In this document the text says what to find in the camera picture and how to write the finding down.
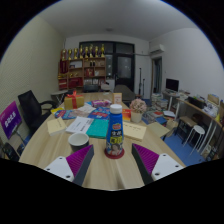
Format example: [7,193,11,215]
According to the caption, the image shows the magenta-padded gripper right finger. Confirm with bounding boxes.
[131,143,185,186]

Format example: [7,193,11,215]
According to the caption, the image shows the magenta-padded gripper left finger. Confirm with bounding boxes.
[43,144,95,187]

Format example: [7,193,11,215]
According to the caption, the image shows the blue white-capped drink bottle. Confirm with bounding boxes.
[105,103,125,158]

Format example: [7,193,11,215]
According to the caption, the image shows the black cup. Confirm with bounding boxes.
[67,132,90,154]

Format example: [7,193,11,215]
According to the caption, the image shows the wide beige book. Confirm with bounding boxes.
[122,120,148,142]

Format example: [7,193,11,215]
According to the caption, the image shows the flat round red coaster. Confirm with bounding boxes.
[104,147,126,160]

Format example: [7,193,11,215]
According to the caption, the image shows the white printed booklet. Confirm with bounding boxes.
[65,115,95,135]

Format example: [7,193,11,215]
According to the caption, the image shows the teal notebook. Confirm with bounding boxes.
[85,118,110,140]

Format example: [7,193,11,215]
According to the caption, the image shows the small beige book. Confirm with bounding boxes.
[46,116,68,136]

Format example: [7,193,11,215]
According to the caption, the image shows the blue and red magazine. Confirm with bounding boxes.
[53,109,78,121]

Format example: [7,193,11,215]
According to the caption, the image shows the orange book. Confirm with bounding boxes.
[121,108,133,122]

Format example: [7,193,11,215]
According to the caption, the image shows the pink flowers in white pot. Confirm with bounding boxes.
[129,98,148,124]

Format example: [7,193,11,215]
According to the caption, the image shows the yellow folder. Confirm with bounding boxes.
[50,106,65,114]

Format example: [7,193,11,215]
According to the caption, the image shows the yellow red-ribboned gift box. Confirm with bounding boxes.
[63,91,85,110]

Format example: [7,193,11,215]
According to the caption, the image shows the white round stool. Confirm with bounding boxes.
[182,124,206,157]

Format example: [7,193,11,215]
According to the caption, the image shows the pink package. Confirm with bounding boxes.
[91,98,112,109]

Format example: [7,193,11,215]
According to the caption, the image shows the standing orange card box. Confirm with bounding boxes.
[112,92,123,105]

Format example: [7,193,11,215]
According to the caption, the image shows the black office chair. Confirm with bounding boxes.
[17,89,58,134]

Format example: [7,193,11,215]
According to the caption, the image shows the small white side table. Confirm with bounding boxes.
[51,89,69,103]

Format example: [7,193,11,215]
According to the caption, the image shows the grey armchair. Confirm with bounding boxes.
[113,84,136,103]

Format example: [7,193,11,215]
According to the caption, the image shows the black mesh chair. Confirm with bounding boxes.
[0,139,20,163]

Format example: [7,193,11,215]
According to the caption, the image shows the long cluttered side desk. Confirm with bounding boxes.
[176,94,224,161]

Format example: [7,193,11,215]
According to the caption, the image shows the black computer monitor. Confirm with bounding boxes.
[165,78,180,93]

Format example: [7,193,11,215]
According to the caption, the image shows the purple sign on stand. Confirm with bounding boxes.
[0,100,23,140]

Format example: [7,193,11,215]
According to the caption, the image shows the wooden shelf unit with trophies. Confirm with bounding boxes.
[57,43,107,91]

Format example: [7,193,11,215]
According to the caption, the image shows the white air conditioner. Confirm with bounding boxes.
[148,43,166,55]

